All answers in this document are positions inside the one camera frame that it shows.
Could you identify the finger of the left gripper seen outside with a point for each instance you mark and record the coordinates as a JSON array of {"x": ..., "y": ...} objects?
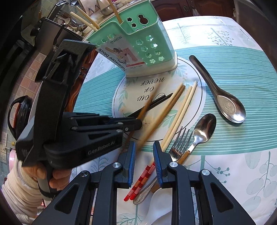
[{"x": 85, "y": 122}]

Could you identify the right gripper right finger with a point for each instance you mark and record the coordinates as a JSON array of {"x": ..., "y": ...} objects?
[{"x": 161, "y": 160}]

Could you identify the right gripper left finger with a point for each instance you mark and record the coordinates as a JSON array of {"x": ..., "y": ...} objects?
[{"x": 127, "y": 160}]

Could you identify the pale chopstick checkered end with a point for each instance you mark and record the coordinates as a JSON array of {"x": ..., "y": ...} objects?
[
  {"x": 165, "y": 142},
  {"x": 178, "y": 121}
]

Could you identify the steel fork wooden handle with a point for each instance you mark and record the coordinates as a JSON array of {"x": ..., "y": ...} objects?
[{"x": 177, "y": 150}]

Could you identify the brown chopstick red end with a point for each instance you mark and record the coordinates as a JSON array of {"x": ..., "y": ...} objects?
[
  {"x": 153, "y": 126},
  {"x": 142, "y": 114}
]

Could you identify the small steel spoon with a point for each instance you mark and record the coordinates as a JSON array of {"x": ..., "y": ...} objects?
[{"x": 201, "y": 134}]

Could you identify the black chopstick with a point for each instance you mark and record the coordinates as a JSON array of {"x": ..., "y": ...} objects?
[{"x": 152, "y": 105}]

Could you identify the large steel soup spoon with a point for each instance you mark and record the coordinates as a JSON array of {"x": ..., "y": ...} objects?
[{"x": 230, "y": 106}]

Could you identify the pale bamboo chopstick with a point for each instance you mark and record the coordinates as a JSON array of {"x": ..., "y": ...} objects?
[
  {"x": 88, "y": 17},
  {"x": 82, "y": 20}
]

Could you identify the green plastic utensil holder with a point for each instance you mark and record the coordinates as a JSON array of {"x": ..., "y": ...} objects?
[{"x": 140, "y": 45}]

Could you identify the wooden chopstick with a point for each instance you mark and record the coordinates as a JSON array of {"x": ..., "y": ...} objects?
[{"x": 115, "y": 12}]

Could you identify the white sleeve forearm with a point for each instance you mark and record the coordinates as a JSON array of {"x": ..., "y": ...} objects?
[{"x": 22, "y": 194}]

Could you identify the patterned teal tablecloth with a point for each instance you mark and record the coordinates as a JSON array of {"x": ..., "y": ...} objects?
[{"x": 224, "y": 121}]

